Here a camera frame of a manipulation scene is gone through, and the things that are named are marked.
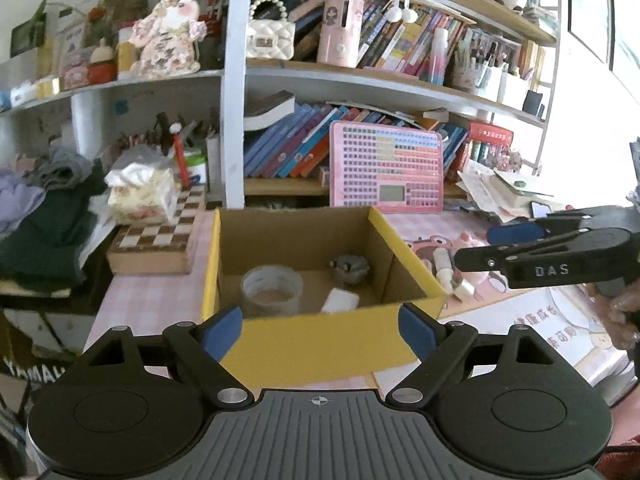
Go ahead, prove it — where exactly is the white spray bottle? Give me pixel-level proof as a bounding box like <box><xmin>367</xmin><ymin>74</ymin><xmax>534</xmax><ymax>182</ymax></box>
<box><xmin>433</xmin><ymin>247</ymin><xmax>454</xmax><ymax>295</ymax></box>

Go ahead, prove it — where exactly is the clear packing tape roll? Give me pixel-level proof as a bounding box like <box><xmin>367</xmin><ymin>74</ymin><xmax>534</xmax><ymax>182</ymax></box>
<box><xmin>241</xmin><ymin>266</ymin><xmax>304</xmax><ymax>318</ymax></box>

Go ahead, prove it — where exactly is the grey toy car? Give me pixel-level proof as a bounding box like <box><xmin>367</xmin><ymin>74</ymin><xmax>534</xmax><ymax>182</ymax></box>
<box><xmin>330</xmin><ymin>255</ymin><xmax>370</xmax><ymax>287</ymax></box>

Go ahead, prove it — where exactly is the person right hand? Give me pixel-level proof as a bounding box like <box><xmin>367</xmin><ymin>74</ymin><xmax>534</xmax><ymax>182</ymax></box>
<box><xmin>587</xmin><ymin>281</ymin><xmax>640</xmax><ymax>350</ymax></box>

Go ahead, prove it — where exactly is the black smartphone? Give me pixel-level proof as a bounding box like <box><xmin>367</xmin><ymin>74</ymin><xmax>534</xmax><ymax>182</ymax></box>
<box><xmin>529</xmin><ymin>200</ymin><xmax>552</xmax><ymax>219</ymax></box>

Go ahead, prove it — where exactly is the stack of papers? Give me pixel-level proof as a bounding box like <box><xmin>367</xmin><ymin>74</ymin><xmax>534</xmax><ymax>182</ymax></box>
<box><xmin>457</xmin><ymin>160</ymin><xmax>564</xmax><ymax>223</ymax></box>

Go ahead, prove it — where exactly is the chessboard box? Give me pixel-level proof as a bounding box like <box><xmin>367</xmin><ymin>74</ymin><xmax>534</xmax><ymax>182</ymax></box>
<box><xmin>106</xmin><ymin>185</ymin><xmax>206</xmax><ymax>275</ymax></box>

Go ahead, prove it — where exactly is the yellow cardboard box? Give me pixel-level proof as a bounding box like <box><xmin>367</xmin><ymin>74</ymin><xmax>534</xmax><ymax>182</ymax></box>
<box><xmin>202</xmin><ymin>207</ymin><xmax>446</xmax><ymax>391</ymax></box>

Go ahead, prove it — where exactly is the pink keyboard learning toy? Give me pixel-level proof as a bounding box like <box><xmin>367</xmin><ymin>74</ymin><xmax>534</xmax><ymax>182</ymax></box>
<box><xmin>330</xmin><ymin>122</ymin><xmax>444</xmax><ymax>214</ymax></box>

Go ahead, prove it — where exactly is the tissue box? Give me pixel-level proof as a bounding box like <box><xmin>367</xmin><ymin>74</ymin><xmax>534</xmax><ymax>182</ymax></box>
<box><xmin>105</xmin><ymin>162</ymin><xmax>179</xmax><ymax>226</ymax></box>

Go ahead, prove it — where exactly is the white bookshelf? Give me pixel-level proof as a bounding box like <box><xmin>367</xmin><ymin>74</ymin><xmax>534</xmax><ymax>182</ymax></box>
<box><xmin>1</xmin><ymin>0</ymin><xmax>558</xmax><ymax>208</ymax></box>

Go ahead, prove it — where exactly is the pile of clothes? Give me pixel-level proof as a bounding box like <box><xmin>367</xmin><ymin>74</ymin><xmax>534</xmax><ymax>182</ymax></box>
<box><xmin>1</xmin><ymin>146</ymin><xmax>106</xmax><ymax>295</ymax></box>

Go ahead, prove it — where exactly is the row of blue books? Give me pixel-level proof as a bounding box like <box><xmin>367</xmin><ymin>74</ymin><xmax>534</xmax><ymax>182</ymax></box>
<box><xmin>243</xmin><ymin>104</ymin><xmax>362</xmax><ymax>179</ymax></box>

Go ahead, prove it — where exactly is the red white glue bottle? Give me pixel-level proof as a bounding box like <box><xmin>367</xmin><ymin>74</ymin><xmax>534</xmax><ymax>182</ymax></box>
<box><xmin>169</xmin><ymin>122</ymin><xmax>190</xmax><ymax>188</ymax></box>

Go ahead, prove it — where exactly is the pink cylinder container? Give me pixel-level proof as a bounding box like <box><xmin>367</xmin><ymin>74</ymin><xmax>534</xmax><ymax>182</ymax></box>
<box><xmin>317</xmin><ymin>0</ymin><xmax>364</xmax><ymax>68</ymax></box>

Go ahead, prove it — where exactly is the floral plush doll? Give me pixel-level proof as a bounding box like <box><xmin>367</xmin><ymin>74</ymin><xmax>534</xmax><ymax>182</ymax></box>
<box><xmin>129</xmin><ymin>0</ymin><xmax>207</xmax><ymax>79</ymax></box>

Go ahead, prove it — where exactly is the white quilted handbag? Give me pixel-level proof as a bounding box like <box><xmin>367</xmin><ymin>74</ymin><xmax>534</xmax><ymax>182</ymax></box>
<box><xmin>246</xmin><ymin>0</ymin><xmax>296</xmax><ymax>61</ymax></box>

